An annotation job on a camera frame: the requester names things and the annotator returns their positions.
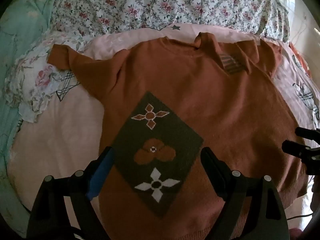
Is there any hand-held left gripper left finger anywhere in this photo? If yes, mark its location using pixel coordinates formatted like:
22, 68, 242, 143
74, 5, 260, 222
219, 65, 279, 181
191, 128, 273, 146
26, 146, 116, 240

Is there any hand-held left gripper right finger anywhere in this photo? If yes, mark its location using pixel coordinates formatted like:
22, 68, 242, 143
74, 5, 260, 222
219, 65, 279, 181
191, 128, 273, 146
200, 147, 290, 240

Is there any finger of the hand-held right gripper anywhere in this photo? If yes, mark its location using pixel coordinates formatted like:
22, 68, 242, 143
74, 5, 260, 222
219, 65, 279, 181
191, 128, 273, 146
295, 127, 320, 141
282, 140, 320, 175

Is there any orange knit sweater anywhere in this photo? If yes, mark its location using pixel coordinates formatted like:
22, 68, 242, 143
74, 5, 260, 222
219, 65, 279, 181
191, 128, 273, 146
47, 32, 308, 240

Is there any pink printed bedsheet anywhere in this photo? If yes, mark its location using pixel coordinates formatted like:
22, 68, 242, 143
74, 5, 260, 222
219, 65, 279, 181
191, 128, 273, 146
7, 22, 320, 240

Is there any teal blanket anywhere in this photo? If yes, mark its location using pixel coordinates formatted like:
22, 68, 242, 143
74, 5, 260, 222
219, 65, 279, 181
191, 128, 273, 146
0, 0, 60, 238

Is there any floral quilt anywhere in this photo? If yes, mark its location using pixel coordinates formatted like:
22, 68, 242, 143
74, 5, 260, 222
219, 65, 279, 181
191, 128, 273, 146
5, 0, 290, 124

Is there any black cable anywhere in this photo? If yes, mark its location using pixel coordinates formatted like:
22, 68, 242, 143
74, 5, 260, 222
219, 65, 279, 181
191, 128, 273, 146
286, 212, 314, 220

